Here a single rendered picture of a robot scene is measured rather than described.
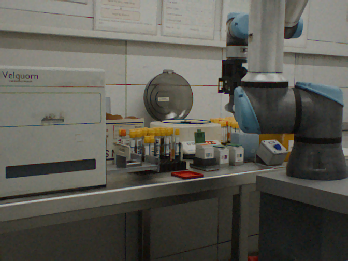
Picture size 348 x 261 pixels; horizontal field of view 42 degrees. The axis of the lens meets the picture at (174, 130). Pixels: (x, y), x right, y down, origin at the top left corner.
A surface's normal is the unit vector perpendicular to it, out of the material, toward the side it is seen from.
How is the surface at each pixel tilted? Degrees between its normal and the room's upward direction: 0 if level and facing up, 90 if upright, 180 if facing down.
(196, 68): 90
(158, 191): 90
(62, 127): 90
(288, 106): 78
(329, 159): 73
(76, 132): 90
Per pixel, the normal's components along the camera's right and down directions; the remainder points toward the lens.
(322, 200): -0.82, 0.04
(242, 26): 0.04, 0.10
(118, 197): 0.57, 0.09
